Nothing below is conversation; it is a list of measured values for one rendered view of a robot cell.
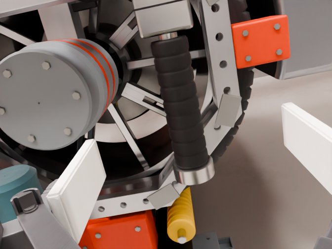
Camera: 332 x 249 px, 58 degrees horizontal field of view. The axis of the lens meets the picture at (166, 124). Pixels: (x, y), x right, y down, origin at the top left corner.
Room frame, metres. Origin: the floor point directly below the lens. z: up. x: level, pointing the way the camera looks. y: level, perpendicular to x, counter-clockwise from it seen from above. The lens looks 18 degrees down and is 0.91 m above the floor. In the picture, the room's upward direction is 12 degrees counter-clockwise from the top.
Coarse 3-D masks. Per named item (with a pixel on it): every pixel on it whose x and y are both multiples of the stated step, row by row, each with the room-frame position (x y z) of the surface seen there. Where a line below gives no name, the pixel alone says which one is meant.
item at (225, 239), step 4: (220, 240) 0.87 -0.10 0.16; (224, 240) 0.87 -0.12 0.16; (228, 240) 0.87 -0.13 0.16; (220, 244) 0.87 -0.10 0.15; (224, 244) 0.86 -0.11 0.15; (228, 244) 0.86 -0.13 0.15; (232, 244) 0.83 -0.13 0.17; (220, 248) 0.85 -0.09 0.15; (224, 248) 0.85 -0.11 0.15; (228, 248) 0.82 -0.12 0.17; (232, 248) 0.81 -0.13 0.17
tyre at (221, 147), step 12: (228, 0) 0.57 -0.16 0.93; (240, 0) 0.57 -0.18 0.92; (240, 12) 0.57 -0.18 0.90; (216, 36) 0.58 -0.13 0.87; (240, 72) 0.57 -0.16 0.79; (252, 72) 0.58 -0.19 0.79; (240, 84) 0.57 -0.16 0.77; (240, 120) 0.58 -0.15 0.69; (228, 132) 0.57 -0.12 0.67; (228, 144) 0.58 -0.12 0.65; (216, 156) 0.58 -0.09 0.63
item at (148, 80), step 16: (112, 0) 0.76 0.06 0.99; (128, 0) 0.76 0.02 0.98; (80, 16) 0.77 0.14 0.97; (112, 16) 0.76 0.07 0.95; (112, 32) 0.76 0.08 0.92; (112, 48) 0.72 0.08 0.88; (128, 48) 0.73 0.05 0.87; (144, 48) 0.76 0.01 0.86; (144, 80) 0.76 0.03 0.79; (144, 96) 0.76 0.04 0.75; (128, 112) 0.76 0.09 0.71
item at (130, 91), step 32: (192, 0) 0.58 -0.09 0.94; (0, 32) 0.63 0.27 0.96; (96, 32) 0.61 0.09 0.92; (128, 32) 0.61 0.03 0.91; (128, 64) 0.61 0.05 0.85; (128, 96) 0.61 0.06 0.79; (160, 96) 0.61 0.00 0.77; (0, 128) 0.63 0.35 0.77; (128, 128) 0.62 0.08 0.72; (160, 128) 0.81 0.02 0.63; (32, 160) 0.62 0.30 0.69; (64, 160) 0.67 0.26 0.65; (128, 160) 0.68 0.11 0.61; (160, 160) 0.60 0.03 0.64
